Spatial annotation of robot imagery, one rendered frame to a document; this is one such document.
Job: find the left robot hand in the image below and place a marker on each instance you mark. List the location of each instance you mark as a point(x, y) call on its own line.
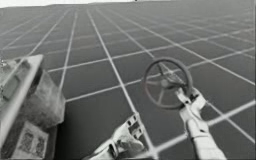
point(128, 136)

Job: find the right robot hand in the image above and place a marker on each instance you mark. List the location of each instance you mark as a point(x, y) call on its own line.
point(194, 104)

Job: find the dark steering wheel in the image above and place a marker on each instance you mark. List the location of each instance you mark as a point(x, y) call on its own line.
point(165, 83)

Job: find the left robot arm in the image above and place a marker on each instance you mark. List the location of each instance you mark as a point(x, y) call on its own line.
point(101, 151)

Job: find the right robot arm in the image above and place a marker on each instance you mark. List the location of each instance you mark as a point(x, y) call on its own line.
point(202, 136)

